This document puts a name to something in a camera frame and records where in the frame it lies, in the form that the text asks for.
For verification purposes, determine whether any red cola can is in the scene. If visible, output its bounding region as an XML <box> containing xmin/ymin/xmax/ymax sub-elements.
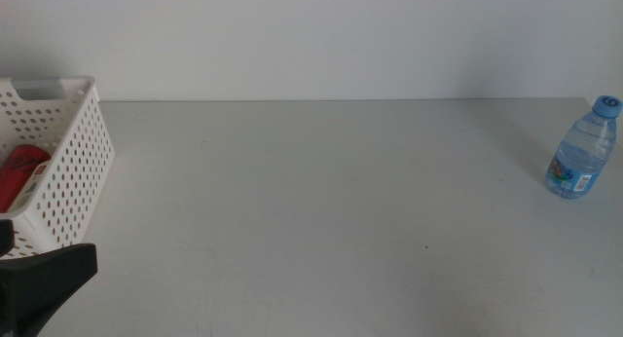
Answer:
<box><xmin>0</xmin><ymin>142</ymin><xmax>53</xmax><ymax>214</ymax></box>

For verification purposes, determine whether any clear water bottle blue cap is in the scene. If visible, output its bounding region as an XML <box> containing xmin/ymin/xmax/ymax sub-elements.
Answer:
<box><xmin>544</xmin><ymin>94</ymin><xmax>623</xmax><ymax>201</ymax></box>

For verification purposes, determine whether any white perforated plastic basket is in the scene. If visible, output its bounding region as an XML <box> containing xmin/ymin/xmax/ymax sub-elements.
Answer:
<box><xmin>0</xmin><ymin>75</ymin><xmax>117</xmax><ymax>260</ymax></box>

